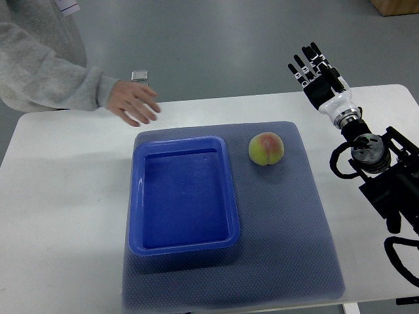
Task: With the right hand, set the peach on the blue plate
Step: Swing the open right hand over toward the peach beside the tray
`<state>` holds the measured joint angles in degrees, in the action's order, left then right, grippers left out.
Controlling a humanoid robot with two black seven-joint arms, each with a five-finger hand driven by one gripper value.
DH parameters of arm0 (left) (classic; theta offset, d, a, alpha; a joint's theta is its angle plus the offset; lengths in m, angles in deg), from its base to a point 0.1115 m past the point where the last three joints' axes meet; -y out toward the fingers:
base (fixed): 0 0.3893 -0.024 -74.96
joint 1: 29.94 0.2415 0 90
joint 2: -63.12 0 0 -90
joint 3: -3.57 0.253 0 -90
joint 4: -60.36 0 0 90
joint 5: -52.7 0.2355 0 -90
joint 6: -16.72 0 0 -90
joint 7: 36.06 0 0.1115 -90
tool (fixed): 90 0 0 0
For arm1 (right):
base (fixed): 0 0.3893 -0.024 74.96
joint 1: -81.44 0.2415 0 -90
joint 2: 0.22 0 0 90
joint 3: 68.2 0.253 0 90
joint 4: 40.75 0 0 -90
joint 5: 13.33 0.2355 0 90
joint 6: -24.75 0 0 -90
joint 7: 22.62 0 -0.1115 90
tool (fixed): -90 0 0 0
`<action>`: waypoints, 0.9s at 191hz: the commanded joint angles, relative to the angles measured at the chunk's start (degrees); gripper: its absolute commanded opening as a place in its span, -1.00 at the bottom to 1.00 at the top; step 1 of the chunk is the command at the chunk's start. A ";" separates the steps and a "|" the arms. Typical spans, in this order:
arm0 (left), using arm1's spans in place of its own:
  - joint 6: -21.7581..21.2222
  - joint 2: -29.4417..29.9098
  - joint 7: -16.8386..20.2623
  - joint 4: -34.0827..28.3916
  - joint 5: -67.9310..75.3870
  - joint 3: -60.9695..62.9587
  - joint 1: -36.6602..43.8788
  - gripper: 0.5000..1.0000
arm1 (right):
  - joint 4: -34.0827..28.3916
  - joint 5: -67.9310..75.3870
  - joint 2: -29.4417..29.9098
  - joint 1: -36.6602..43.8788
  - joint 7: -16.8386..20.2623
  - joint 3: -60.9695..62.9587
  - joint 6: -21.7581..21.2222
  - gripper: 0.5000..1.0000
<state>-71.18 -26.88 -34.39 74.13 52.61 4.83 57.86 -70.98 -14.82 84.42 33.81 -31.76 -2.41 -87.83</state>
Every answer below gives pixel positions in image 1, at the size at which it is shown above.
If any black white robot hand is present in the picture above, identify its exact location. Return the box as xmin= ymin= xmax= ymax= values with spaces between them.
xmin=288 ymin=42 xmax=362 ymax=130

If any person's bare hand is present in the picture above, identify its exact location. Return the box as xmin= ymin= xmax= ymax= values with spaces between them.
xmin=106 ymin=80 xmax=161 ymax=127

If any green red peach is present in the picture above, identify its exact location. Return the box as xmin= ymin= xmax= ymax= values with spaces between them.
xmin=248 ymin=132 xmax=285 ymax=166

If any grey fleece sleeve forearm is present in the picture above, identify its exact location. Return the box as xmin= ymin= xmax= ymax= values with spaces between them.
xmin=1 ymin=22 xmax=118 ymax=113

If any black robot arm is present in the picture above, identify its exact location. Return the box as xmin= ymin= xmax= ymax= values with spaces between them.
xmin=329 ymin=118 xmax=418 ymax=234

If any brown cardboard box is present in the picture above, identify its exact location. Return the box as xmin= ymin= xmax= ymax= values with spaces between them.
xmin=370 ymin=0 xmax=418 ymax=17

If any blue plastic tray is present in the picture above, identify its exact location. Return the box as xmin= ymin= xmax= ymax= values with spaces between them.
xmin=128 ymin=136 xmax=240 ymax=257

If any white paper tag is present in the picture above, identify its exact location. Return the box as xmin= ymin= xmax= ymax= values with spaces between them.
xmin=55 ymin=0 xmax=81 ymax=16

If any blue textured mat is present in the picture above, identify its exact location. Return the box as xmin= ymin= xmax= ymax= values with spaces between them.
xmin=122 ymin=122 xmax=345 ymax=313

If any black cable loop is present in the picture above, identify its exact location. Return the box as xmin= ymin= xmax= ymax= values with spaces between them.
xmin=383 ymin=236 xmax=419 ymax=285

